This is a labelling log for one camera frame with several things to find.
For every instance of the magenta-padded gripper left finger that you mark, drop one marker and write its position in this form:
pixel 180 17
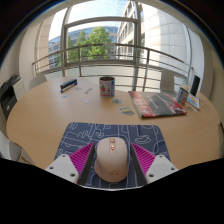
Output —
pixel 63 165

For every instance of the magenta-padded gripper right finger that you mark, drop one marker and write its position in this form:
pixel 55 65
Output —
pixel 161 165

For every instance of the pale pink computer mouse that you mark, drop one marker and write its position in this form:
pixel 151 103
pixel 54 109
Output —
pixel 111 161

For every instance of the blue patterned mouse pad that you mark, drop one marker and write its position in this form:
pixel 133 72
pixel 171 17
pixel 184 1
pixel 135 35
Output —
pixel 90 133

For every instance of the white chair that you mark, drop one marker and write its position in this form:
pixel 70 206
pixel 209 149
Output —
pixel 167 80
pixel 37 81
pixel 8 150

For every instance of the red and grey magazine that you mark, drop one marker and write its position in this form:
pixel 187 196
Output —
pixel 156 104

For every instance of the light blue booklet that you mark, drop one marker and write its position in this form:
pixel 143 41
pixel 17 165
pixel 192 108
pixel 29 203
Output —
pixel 194 101

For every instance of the blue and white can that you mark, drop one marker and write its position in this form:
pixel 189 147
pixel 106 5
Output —
pixel 182 96

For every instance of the blue marker pen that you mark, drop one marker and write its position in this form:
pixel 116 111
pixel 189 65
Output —
pixel 69 88

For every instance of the black upright phone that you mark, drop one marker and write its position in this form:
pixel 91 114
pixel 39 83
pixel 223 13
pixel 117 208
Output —
pixel 195 85

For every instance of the white mug with red print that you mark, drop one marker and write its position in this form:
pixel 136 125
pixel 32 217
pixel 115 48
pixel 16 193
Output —
pixel 106 87

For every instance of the metal balcony railing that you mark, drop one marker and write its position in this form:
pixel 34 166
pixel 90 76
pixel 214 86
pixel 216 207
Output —
pixel 100 45

